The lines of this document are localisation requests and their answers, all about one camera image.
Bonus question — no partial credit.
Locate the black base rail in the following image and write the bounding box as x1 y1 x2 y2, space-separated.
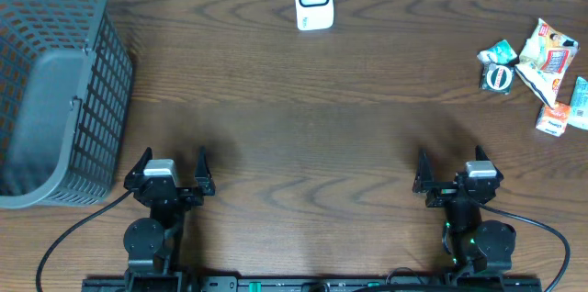
81 275 541 292

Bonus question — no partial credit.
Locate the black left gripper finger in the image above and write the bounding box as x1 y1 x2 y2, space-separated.
194 147 216 196
123 147 153 191

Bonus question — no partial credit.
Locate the teal white tissue packet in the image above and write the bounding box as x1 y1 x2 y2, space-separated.
477 39 517 65

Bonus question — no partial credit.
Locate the light teal snack packet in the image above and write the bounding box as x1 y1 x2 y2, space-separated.
568 76 588 130

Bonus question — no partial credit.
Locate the orange snack packet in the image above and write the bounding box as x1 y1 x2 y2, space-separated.
536 102 571 137

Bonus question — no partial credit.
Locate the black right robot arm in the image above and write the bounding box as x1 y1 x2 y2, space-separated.
413 146 516 286

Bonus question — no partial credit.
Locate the dark grey plastic mesh basket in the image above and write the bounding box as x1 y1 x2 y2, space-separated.
1 0 134 209

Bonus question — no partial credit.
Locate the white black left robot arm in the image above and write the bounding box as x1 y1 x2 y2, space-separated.
123 148 216 292

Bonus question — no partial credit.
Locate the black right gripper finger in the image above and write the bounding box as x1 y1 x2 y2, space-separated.
474 145 503 182
412 149 435 193

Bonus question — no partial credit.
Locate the yellow red snack bag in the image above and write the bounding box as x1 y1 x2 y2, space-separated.
514 18 580 108

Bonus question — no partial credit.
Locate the dark green round packet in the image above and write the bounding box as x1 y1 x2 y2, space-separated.
480 63 515 95

